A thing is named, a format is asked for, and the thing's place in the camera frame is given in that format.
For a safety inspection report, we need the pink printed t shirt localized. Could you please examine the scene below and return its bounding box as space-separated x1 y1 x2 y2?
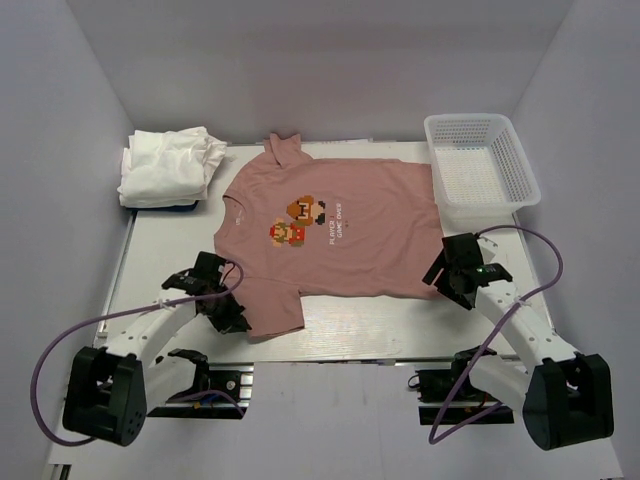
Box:
214 135 443 339

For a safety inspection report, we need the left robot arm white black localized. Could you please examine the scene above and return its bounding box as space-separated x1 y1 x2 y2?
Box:
62 252 251 446

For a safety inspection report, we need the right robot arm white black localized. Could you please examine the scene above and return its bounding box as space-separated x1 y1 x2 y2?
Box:
423 231 614 451

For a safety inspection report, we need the blue folded t shirt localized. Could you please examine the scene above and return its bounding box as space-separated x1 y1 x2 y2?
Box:
126 200 199 213

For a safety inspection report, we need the white plastic mesh basket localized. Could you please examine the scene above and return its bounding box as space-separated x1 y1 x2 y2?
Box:
424 113 541 220

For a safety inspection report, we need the white folded t shirt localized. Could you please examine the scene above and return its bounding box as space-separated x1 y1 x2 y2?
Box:
117 126 227 209

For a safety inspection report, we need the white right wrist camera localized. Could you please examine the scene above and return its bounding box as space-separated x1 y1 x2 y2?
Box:
477 236 499 264

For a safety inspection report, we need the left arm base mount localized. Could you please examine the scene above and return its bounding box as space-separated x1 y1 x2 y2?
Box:
147 364 254 420

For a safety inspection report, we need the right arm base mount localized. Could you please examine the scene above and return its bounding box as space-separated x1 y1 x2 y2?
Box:
407 368 514 426

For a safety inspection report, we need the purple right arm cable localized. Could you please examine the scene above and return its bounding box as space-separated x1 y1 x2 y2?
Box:
428 224 565 446

